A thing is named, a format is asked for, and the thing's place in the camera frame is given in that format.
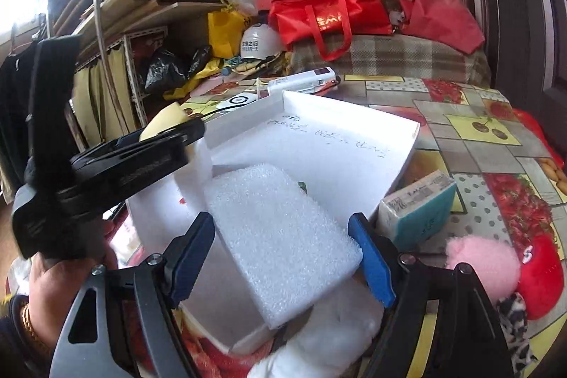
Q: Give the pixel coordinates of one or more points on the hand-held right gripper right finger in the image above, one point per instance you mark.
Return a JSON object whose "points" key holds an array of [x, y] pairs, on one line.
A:
{"points": [[373, 265]]}

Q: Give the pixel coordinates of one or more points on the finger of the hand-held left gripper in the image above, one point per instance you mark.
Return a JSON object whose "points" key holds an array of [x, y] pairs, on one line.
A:
{"points": [[146, 167], [177, 130]]}

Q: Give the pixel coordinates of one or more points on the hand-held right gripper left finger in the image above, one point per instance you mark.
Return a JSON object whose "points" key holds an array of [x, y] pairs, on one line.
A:
{"points": [[190, 265]]}

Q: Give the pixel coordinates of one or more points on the white fluffy cloth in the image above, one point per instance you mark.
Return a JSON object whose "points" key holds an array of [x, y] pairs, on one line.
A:
{"points": [[323, 338]]}

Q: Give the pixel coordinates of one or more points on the white foam sheet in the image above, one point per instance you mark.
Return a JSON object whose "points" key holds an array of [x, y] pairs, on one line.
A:
{"points": [[274, 227]]}

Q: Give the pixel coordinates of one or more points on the pink plush toy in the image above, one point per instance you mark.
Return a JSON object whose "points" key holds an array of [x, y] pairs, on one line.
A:
{"points": [[483, 263]]}

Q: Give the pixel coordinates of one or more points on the shallow white tray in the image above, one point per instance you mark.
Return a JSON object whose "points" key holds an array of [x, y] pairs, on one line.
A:
{"points": [[332, 130]]}

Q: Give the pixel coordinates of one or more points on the leopard print scrunchie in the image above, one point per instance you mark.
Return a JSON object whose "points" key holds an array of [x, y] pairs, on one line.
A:
{"points": [[516, 325]]}

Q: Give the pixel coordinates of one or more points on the red plush ball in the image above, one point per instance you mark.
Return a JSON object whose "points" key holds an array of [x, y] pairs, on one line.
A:
{"points": [[542, 280]]}

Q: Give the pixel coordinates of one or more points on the person's left forearm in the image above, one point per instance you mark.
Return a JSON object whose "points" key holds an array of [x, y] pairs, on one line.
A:
{"points": [[13, 342]]}

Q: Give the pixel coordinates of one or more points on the person's left hand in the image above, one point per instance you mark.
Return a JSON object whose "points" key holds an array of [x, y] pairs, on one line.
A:
{"points": [[53, 287]]}

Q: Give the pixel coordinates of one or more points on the thin white foam piece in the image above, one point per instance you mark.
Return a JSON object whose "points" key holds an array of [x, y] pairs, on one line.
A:
{"points": [[197, 178]]}

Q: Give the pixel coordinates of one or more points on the black plastic bag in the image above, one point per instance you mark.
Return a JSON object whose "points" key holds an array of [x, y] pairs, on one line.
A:
{"points": [[164, 70]]}

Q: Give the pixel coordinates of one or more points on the white round charger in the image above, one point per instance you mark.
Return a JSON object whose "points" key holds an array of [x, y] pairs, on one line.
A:
{"points": [[239, 99]]}

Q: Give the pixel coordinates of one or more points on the teal tissue packet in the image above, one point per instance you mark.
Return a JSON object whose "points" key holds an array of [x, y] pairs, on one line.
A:
{"points": [[421, 214]]}

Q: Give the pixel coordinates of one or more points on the dark hanging clothes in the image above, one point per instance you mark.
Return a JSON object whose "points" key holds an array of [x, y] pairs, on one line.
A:
{"points": [[15, 103]]}

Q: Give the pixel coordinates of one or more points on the yellow gift bag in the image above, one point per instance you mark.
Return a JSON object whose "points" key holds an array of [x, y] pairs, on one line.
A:
{"points": [[223, 32]]}

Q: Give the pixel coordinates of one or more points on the white helmet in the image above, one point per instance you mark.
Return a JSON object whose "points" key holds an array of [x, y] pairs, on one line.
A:
{"points": [[259, 41]]}

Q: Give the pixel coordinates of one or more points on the wooden shelf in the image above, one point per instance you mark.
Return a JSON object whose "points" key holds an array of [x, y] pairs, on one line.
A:
{"points": [[133, 8]]}

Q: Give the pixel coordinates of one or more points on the white handheld device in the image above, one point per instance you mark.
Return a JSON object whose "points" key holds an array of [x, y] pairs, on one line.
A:
{"points": [[301, 80]]}

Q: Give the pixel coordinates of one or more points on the red tote bag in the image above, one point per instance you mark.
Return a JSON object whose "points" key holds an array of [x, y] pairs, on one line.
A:
{"points": [[328, 15]]}

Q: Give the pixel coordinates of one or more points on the plaid cloth cover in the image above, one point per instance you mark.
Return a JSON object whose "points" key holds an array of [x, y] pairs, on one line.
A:
{"points": [[398, 54]]}

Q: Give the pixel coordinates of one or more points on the red nonwoven bag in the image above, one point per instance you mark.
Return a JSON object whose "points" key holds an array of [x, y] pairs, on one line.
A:
{"points": [[438, 15]]}

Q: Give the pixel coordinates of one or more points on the dark wooden door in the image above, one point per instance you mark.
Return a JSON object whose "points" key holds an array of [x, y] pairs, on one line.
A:
{"points": [[509, 6]]}

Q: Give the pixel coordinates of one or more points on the metal clothes rail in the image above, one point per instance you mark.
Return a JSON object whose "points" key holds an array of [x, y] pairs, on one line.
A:
{"points": [[98, 15]]}

